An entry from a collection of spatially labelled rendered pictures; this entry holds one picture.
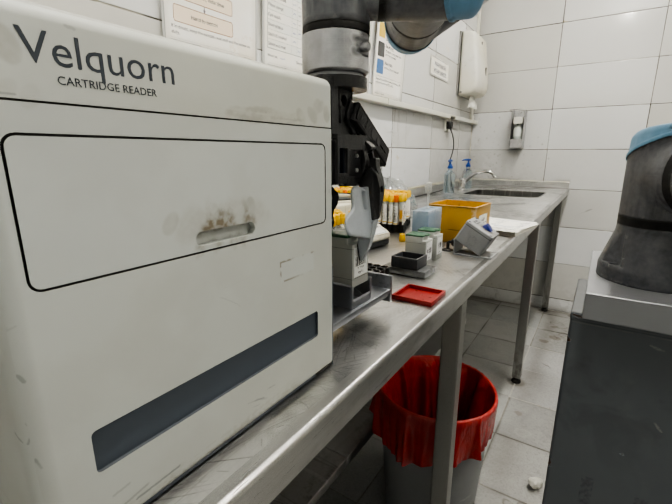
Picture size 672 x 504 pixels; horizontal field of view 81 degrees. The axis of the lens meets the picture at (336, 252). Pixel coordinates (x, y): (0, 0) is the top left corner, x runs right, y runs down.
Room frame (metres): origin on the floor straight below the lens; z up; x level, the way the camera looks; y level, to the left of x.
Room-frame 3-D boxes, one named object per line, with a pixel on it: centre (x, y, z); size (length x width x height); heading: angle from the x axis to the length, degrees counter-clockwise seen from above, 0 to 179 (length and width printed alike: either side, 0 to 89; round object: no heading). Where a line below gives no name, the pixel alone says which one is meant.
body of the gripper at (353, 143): (0.48, 0.00, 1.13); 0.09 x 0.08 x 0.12; 146
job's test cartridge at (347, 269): (0.50, -0.01, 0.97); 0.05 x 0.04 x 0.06; 56
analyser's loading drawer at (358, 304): (0.48, 0.00, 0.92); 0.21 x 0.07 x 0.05; 146
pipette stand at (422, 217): (0.97, -0.23, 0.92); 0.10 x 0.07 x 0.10; 148
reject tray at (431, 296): (0.62, -0.14, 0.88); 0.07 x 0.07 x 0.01; 56
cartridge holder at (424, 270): (0.76, -0.15, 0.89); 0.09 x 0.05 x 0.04; 55
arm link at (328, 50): (0.48, 0.00, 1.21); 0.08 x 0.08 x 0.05
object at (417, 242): (0.83, -0.18, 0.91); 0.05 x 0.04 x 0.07; 56
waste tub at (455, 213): (1.09, -0.34, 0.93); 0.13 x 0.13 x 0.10; 53
